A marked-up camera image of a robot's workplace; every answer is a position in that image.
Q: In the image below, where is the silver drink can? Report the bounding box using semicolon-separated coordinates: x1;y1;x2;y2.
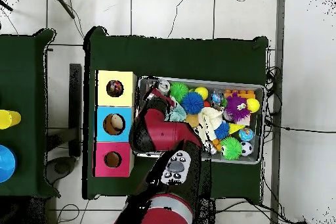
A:
157;79;171;95

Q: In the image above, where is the mint green cloth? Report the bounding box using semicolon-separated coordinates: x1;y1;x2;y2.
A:
165;101;188;123

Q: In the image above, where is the multicoloured knotted rag toy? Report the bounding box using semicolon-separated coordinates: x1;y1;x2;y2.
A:
106;80;123;97

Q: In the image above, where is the wooden box with three holes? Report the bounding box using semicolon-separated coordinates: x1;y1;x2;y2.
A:
93;70;138;178

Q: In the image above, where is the shallow silver mesh bin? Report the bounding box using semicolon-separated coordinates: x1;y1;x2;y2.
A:
132;75;266;166

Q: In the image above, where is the blue spiky ball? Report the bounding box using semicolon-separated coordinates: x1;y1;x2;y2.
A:
180;91;205;115

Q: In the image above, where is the dark green table cloth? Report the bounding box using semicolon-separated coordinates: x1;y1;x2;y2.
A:
0;28;61;198
82;26;270;200

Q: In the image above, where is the cream cloth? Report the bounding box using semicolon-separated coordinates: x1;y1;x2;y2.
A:
194;106;224;147

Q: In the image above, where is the purple spiky monster toy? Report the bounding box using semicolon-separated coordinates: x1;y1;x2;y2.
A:
224;93;251;122

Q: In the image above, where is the orange toy building block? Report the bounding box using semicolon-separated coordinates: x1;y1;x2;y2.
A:
224;89;256;100

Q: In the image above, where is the green spiky ball with eyes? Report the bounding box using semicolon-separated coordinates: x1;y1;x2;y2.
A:
219;136;243;161

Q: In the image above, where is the small soccer ball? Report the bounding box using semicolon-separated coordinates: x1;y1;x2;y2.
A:
240;141;253;156

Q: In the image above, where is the black tripod leg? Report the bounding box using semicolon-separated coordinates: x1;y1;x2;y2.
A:
49;0;76;20
0;0;13;12

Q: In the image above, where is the yellow cup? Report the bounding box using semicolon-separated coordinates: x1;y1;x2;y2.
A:
0;109;22;130

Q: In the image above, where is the blue bowl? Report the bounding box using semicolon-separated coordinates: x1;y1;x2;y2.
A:
0;145;18;183

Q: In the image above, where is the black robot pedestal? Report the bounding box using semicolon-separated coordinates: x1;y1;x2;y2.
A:
194;196;217;224

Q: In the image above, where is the black cable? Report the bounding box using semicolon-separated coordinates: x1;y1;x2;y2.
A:
264;118;336;134

